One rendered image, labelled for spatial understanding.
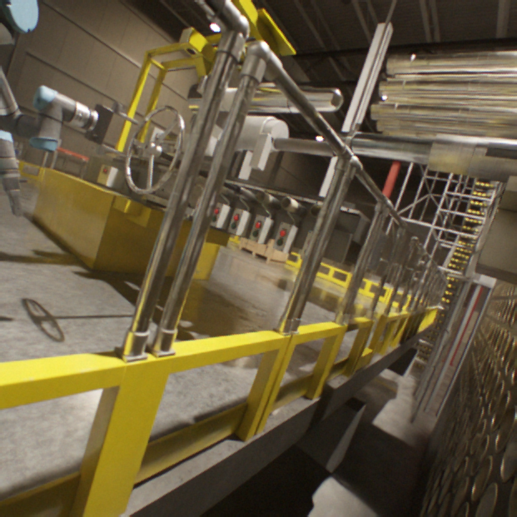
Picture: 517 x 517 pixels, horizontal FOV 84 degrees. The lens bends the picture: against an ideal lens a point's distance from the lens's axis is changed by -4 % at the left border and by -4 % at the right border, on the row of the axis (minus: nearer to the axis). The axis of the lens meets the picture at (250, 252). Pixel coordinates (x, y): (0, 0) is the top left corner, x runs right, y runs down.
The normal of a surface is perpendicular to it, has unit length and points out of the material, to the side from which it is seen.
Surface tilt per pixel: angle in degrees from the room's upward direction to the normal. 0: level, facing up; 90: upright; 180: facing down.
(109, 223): 90
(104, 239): 90
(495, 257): 90
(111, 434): 90
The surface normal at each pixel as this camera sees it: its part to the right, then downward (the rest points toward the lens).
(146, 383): 0.74, 0.30
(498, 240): -0.59, -0.14
